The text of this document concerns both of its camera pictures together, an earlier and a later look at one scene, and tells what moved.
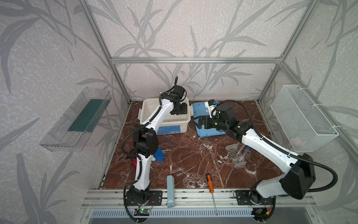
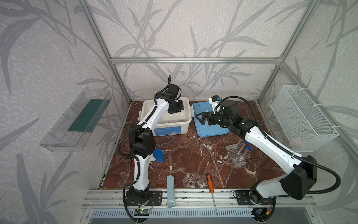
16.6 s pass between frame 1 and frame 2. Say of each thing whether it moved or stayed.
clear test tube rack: stayed
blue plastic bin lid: stayed
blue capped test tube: moved
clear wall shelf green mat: stayed
